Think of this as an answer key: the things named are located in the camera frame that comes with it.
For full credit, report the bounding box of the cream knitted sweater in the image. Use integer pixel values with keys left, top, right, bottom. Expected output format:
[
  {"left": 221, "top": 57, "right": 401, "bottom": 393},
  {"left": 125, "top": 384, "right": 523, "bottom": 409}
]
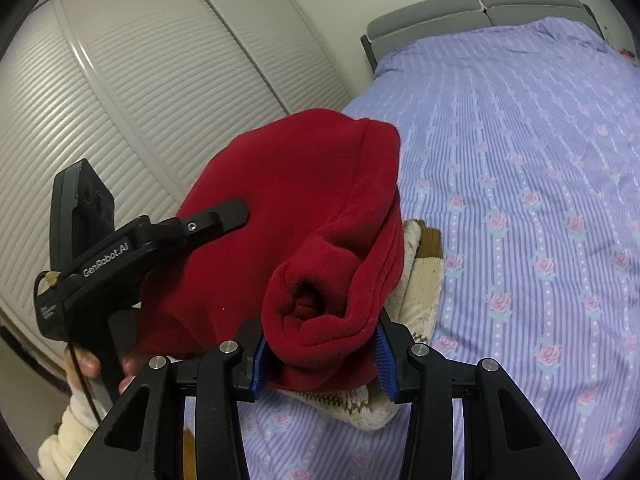
[{"left": 277, "top": 219, "right": 446, "bottom": 432}]

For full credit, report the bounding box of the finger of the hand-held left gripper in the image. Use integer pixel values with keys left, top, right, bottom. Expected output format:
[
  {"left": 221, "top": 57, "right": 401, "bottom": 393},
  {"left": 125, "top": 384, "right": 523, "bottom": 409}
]
[{"left": 150, "top": 199, "right": 251, "bottom": 257}]

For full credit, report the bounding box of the red sweater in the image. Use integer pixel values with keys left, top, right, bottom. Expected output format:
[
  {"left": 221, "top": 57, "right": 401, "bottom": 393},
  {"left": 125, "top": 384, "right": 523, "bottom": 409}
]
[{"left": 135, "top": 107, "right": 406, "bottom": 393}]

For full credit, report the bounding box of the person's left hand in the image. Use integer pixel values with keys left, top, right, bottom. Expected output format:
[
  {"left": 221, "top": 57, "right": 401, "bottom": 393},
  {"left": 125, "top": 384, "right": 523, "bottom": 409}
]
[{"left": 64, "top": 347, "right": 151, "bottom": 396}]

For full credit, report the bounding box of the black cable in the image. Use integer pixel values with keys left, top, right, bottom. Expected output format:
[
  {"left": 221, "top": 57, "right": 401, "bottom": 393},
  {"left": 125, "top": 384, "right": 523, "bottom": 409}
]
[{"left": 34, "top": 270, "right": 108, "bottom": 423}]

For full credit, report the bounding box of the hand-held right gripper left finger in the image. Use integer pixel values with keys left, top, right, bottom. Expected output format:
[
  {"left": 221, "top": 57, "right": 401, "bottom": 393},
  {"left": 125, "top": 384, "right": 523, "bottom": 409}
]
[{"left": 65, "top": 317, "right": 273, "bottom": 480}]

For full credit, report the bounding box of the grey padded headboard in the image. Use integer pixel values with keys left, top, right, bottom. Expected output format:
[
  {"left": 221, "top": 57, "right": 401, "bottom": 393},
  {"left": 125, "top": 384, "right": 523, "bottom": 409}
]
[{"left": 360, "top": 0, "right": 607, "bottom": 78}]

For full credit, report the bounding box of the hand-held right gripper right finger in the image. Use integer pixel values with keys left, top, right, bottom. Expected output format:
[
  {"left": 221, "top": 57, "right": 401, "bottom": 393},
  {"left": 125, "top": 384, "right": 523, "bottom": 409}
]
[{"left": 372, "top": 316, "right": 582, "bottom": 480}]

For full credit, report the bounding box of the purple floral bed sheet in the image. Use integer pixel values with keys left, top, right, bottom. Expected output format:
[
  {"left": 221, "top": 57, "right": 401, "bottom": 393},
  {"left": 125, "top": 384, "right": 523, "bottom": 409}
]
[{"left": 182, "top": 16, "right": 640, "bottom": 480}]

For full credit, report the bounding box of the white louvered wardrobe door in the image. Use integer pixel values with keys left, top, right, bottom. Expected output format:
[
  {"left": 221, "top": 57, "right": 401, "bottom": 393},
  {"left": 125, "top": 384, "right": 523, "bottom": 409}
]
[
  {"left": 0, "top": 0, "right": 293, "bottom": 366},
  {"left": 175, "top": 0, "right": 362, "bottom": 117}
]

